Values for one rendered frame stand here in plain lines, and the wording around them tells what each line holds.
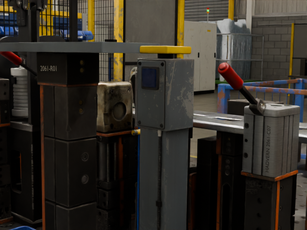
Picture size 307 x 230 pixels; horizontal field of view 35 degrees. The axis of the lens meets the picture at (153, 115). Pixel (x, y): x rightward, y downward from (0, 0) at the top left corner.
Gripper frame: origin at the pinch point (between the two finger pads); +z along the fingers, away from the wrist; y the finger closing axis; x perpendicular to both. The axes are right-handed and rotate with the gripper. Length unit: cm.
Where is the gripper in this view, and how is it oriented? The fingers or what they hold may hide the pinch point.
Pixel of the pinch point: (28, 27)
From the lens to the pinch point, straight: 107.8
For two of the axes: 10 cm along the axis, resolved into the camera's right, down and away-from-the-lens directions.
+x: -8.7, -0.7, 4.9
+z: -0.1, 9.9, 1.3
